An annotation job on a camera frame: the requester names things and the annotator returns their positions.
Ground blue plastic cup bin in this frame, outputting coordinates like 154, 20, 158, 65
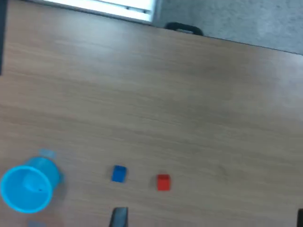
0, 156, 65, 214

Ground blue cube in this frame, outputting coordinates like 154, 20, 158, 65
111, 165, 127, 183

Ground aluminium robot base platform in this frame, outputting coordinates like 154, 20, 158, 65
23, 0, 158, 24

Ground red cube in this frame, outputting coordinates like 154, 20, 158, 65
157, 174, 171, 191

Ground silver microwave black door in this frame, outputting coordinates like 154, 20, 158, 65
0, 0, 8, 76

